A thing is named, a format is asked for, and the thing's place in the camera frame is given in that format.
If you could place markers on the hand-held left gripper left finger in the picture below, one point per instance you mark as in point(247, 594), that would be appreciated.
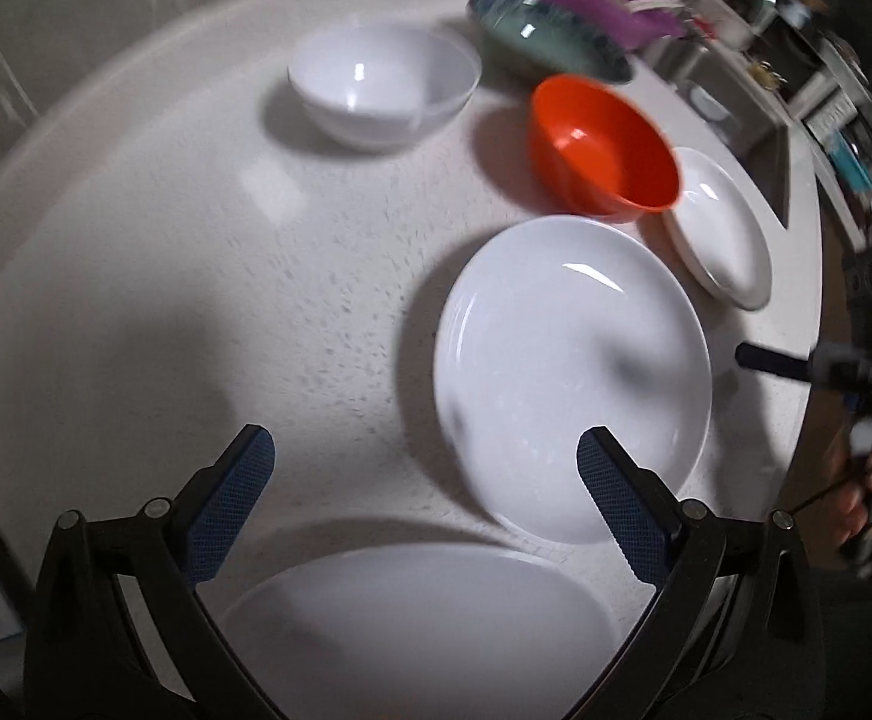
point(230, 499)

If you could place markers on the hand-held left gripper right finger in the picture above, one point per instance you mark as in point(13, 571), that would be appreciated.
point(620, 502)

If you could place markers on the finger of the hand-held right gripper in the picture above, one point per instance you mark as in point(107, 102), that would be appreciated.
point(773, 362)

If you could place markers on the large white plate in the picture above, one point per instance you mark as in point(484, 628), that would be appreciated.
point(421, 630)
point(571, 375)

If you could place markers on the small white plate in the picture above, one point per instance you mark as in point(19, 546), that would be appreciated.
point(725, 232)

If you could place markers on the orange bowl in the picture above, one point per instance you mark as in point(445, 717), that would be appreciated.
point(601, 146)

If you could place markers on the green patterned bowl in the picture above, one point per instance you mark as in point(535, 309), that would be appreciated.
point(548, 41)

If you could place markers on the white bowl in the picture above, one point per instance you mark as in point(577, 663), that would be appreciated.
point(383, 82)

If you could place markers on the person's right hand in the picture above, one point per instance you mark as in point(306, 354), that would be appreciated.
point(856, 499)

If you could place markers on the steel kitchen sink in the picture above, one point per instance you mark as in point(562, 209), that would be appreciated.
point(732, 90)

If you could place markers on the white plastic ladle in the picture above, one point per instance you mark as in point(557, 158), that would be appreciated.
point(653, 7)

